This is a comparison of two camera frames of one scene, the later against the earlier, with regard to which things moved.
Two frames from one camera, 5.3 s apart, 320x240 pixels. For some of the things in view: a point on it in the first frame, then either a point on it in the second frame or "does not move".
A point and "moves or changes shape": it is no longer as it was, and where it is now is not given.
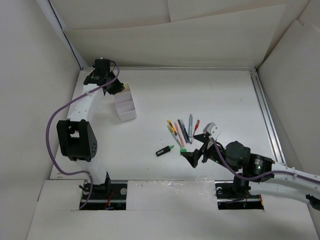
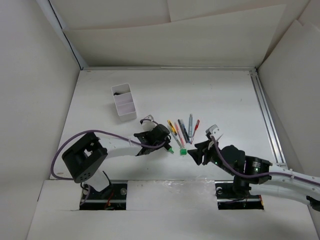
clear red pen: x=196 y=127 does not move
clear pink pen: x=180 y=134 does not move
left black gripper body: x=115 y=87 → x=165 y=141
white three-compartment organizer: x=125 y=104 does not move
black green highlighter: x=164 y=150 moves or changes shape
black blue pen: x=184 y=130 does not move
